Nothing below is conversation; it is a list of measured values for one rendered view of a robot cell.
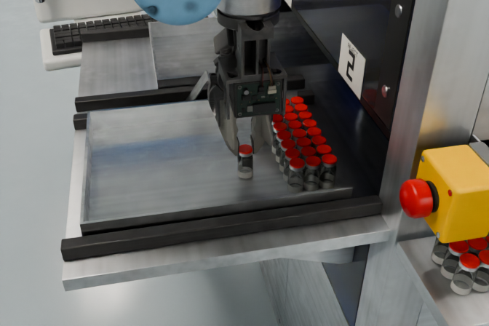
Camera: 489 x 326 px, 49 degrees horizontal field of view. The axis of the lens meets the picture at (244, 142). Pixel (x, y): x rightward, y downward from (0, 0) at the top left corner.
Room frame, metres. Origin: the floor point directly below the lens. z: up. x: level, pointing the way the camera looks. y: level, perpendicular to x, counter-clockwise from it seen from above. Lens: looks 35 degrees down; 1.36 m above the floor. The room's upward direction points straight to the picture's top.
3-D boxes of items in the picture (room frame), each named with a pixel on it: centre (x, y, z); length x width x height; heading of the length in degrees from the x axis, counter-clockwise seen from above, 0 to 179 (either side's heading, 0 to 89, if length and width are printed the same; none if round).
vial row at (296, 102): (0.66, -0.10, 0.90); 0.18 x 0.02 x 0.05; 11
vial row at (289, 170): (0.65, -0.05, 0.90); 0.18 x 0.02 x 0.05; 11
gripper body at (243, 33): (0.58, -0.01, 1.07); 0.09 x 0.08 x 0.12; 11
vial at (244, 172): (0.61, 0.00, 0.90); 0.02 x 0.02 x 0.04
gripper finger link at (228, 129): (0.58, 0.02, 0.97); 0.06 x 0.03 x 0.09; 11
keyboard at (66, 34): (1.28, 0.28, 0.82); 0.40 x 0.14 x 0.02; 109
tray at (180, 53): (0.99, 0.01, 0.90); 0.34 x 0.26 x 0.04; 102
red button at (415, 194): (0.42, -0.18, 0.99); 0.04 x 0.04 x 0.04; 12
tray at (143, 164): (0.63, 0.05, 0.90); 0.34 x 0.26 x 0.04; 101
